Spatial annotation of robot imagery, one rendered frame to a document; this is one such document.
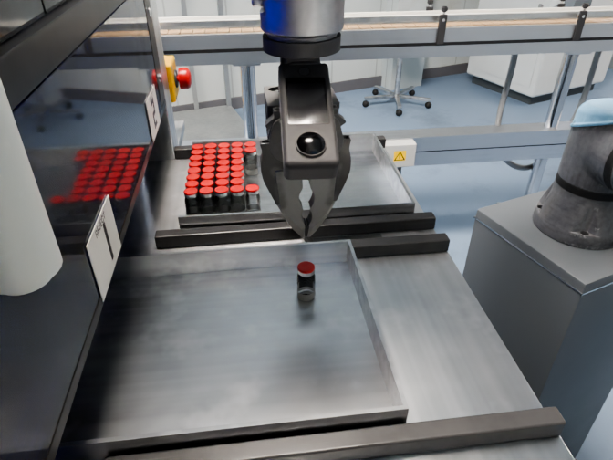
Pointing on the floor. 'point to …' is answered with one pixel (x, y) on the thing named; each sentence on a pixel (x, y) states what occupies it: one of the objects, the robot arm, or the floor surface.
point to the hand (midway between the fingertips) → (306, 230)
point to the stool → (396, 92)
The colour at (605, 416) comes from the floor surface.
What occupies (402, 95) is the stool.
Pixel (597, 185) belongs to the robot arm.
